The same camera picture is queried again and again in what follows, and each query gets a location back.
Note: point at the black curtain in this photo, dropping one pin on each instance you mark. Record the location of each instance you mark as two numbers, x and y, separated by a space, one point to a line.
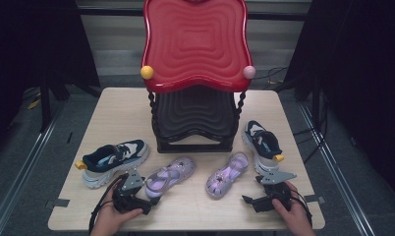
28 39
366 65

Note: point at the purple sandal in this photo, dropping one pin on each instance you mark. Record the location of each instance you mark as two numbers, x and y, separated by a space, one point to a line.
176 170
223 178

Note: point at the metal floor rail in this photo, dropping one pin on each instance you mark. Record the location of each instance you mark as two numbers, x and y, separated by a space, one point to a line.
336 170
25 173

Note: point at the person's left hand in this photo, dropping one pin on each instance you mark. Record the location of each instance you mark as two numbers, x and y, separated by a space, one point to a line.
110 219

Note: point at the navy and white sneaker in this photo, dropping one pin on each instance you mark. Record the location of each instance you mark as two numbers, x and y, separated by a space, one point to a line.
262 141
126 150

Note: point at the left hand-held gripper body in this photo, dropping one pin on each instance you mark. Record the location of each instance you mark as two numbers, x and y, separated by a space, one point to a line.
130 187

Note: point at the black tape strip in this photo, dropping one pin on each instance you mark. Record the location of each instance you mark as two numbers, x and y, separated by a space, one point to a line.
69 137

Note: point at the grey tape piece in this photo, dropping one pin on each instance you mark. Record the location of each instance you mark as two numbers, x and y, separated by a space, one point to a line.
57 202
314 198

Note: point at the red and black shoe rack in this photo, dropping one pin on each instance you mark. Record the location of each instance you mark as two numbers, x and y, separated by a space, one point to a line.
195 42

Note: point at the yellow strip on floor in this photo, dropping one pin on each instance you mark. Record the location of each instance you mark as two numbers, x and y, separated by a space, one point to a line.
33 104

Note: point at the dark metal stand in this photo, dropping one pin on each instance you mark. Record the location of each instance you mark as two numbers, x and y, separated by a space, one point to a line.
45 108

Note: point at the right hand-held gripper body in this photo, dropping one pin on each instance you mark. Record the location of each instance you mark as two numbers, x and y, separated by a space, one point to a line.
279 193

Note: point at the person's right hand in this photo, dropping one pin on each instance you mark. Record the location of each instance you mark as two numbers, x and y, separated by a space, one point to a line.
297 219

